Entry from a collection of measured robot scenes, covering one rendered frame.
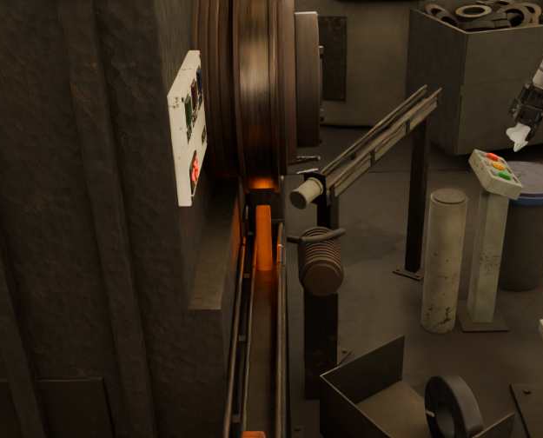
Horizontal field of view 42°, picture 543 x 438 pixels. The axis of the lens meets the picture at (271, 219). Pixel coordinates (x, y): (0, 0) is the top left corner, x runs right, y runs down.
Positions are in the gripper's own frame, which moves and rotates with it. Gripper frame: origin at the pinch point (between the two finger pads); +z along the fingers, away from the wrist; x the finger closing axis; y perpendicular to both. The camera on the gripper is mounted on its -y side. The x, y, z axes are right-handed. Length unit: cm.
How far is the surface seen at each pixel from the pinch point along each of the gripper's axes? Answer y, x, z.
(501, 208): -5.6, -2.1, 21.6
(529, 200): -22.6, -19.4, 22.5
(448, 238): 8.4, 2.6, 35.4
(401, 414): 48, 105, 26
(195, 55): 103, 83, -22
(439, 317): -2, 3, 66
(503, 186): 0.9, 4.7, 11.9
